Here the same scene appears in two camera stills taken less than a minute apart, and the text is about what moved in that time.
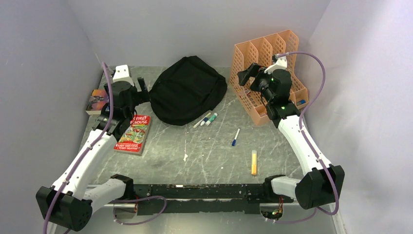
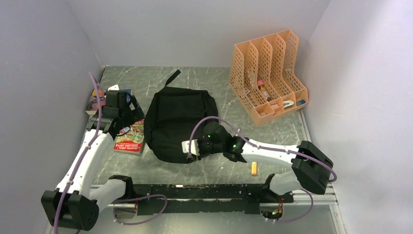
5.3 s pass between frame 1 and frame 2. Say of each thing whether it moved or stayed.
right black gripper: moved
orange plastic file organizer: stayed
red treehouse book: stayed
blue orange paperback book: stayed
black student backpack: moved
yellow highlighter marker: stayed
